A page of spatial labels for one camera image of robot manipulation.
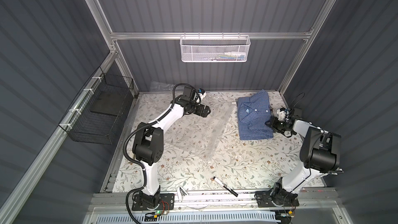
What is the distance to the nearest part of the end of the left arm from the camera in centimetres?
71

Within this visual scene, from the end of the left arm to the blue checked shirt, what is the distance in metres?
0.26

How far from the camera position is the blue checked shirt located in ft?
3.13
